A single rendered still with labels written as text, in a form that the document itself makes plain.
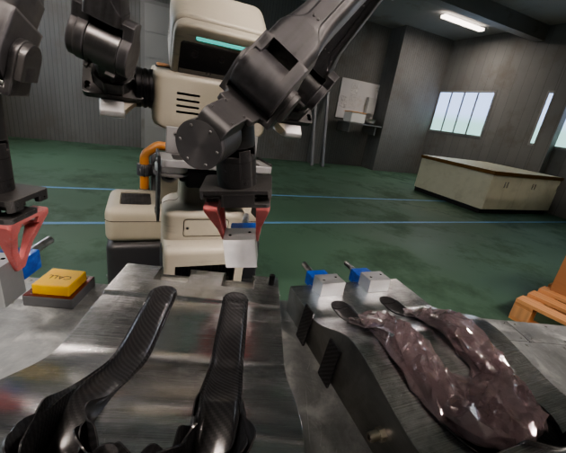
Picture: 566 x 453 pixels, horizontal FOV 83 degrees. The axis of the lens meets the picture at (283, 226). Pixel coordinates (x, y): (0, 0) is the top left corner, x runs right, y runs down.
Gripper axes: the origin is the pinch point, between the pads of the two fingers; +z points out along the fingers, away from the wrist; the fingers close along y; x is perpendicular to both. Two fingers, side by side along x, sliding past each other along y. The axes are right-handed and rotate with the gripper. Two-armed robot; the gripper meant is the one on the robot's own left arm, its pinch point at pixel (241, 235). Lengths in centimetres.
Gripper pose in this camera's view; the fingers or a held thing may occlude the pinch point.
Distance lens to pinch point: 52.7
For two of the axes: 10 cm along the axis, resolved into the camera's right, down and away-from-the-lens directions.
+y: 10.0, -0.1, 0.2
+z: -0.1, 8.7, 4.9
